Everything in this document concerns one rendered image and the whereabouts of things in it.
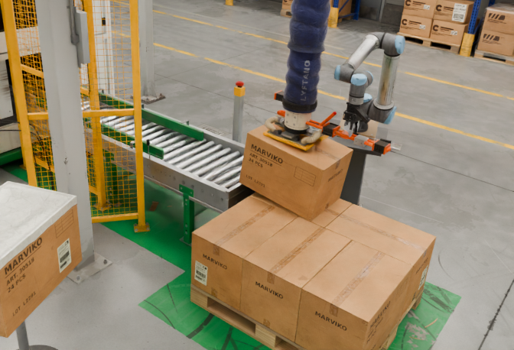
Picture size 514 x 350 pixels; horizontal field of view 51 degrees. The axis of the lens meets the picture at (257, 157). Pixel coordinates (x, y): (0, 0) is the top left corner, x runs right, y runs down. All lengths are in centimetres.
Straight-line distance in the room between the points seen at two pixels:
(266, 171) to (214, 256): 68
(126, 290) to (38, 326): 58
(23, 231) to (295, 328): 155
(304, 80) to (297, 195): 74
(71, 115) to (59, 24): 55
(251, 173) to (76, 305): 141
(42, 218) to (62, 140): 88
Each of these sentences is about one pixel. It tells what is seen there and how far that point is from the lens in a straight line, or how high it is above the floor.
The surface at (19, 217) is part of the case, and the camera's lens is 279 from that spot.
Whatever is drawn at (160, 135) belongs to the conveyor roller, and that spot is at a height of 52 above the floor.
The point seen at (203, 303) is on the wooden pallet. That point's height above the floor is 5.
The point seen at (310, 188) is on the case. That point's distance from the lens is 347.
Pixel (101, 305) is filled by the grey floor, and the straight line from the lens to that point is 376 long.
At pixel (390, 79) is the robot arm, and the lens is 403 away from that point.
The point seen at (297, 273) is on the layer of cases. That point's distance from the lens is 313.
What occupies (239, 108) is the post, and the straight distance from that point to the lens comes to 450.
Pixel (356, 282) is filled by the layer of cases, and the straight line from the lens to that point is 314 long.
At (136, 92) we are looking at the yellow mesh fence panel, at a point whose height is 114.
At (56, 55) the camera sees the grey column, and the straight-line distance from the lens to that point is 334.
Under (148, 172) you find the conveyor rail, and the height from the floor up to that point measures 47.
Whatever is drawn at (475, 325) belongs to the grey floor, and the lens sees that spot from 398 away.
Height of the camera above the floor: 247
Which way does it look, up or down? 26 degrees down
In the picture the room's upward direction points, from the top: 4 degrees clockwise
